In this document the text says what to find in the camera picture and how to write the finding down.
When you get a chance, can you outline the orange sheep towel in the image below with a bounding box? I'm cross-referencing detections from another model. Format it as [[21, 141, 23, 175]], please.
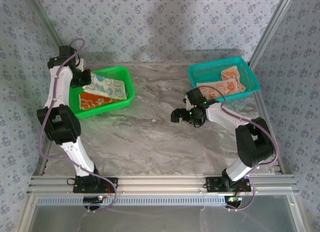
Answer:
[[79, 91, 118, 111]]

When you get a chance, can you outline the blue bunny carrot towel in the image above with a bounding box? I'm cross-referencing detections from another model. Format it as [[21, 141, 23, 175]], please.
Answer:
[[83, 72, 128, 102]]

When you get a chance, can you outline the cream towel with orange bunnies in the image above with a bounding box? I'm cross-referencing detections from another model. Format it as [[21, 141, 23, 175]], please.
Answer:
[[196, 66, 247, 98]]

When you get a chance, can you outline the green plastic basket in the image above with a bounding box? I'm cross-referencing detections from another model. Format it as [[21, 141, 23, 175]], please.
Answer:
[[67, 66, 136, 119]]

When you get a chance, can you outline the teal plastic basket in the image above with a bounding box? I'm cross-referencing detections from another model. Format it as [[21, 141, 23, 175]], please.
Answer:
[[186, 56, 261, 107]]

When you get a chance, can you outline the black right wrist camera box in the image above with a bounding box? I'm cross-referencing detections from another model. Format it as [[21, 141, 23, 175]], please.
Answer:
[[185, 88, 209, 108]]

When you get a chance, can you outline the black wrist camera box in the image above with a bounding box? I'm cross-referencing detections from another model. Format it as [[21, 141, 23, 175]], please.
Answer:
[[58, 45, 77, 59], [185, 88, 209, 108]]

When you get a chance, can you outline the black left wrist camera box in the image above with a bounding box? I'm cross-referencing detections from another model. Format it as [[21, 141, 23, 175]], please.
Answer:
[[58, 45, 77, 59]]

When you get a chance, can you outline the aluminium table side rail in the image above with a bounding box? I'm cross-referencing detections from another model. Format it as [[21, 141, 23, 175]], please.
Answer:
[[249, 64, 287, 175], [32, 136, 55, 178]]

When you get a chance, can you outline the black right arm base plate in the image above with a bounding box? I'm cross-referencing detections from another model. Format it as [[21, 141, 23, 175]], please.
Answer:
[[205, 176, 252, 193]]

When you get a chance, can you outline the aluminium frame post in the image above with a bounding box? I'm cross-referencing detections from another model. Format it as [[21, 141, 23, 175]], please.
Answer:
[[248, 0, 298, 67], [24, 0, 63, 49]]

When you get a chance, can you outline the aluminium frame cross rail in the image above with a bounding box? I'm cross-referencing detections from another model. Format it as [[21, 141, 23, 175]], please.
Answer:
[[26, 174, 300, 196]]

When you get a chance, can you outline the grey slotted cable duct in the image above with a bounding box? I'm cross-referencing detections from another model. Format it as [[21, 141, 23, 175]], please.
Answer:
[[37, 194, 228, 207]]

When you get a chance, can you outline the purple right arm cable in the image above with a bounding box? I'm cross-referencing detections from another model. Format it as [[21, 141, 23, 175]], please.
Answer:
[[196, 85, 280, 213]]

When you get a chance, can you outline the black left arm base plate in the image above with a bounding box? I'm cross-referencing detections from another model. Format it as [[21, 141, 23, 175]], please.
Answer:
[[72, 177, 119, 194]]

